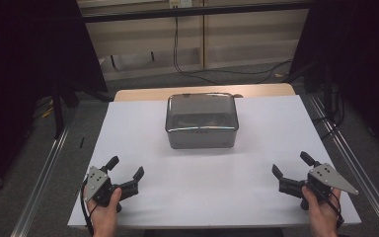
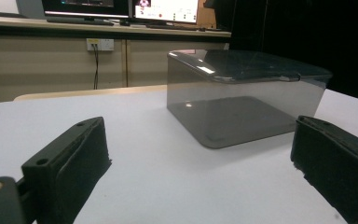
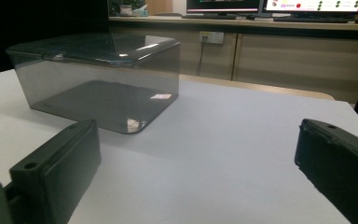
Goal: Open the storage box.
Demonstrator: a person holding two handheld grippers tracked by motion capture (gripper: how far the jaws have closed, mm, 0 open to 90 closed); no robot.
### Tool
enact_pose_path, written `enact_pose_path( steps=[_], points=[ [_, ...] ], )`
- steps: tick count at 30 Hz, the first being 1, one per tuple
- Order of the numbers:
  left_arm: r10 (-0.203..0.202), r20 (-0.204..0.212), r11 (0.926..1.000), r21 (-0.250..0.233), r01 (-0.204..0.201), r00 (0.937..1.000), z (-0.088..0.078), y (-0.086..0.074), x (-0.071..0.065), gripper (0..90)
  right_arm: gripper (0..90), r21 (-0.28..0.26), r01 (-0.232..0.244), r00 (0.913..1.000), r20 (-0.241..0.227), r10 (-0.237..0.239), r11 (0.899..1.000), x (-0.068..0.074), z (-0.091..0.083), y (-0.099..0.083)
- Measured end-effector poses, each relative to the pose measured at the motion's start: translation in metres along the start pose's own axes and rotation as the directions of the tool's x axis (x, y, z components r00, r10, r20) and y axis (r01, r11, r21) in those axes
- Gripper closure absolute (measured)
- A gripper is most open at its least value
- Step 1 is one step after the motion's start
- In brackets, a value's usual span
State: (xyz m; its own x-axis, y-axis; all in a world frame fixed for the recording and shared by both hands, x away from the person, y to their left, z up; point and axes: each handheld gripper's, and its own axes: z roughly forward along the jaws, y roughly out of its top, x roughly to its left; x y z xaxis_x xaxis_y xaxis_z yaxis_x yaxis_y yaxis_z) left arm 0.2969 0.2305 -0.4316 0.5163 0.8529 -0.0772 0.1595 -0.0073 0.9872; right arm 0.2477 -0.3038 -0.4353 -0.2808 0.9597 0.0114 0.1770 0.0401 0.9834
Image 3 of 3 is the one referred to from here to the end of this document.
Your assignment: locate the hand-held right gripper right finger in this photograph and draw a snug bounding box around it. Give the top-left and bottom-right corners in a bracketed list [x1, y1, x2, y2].
[294, 118, 358, 224]

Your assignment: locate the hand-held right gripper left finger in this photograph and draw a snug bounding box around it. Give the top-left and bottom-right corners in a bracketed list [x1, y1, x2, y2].
[8, 119, 103, 224]

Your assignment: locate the transparent grey hinged plastic box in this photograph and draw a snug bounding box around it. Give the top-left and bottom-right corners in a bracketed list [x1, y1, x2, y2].
[5, 33, 182, 135]

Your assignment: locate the long wooden office desk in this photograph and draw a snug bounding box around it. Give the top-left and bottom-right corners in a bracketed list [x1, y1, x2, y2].
[108, 14, 358, 105]

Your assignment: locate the black keyboard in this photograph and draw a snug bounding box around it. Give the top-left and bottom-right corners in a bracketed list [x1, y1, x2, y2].
[272, 16, 351, 24]
[181, 13, 239, 21]

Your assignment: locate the black curtain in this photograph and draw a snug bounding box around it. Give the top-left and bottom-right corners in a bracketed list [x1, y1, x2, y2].
[0, 0, 110, 77]

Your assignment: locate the computer monitor with white screen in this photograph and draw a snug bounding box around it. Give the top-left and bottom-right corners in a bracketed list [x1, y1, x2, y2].
[262, 0, 358, 14]

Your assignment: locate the blue tissue box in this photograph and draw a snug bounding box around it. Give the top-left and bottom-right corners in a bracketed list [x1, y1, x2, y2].
[131, 4, 149, 17]

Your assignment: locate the dark grey chair back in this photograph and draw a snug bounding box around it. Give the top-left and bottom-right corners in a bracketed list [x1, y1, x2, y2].
[153, 11, 184, 18]

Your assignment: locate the brown wooden panel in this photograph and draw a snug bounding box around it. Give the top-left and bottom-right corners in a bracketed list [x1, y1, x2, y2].
[145, 0, 173, 15]

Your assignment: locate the computer monitor with dark screen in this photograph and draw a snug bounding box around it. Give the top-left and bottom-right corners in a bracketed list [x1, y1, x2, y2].
[186, 0, 261, 15]

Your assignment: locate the black power cable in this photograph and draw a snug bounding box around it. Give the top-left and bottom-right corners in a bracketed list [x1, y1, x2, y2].
[196, 39, 207, 77]

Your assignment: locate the white wall socket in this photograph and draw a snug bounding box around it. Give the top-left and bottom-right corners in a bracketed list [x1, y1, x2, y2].
[199, 30, 225, 45]

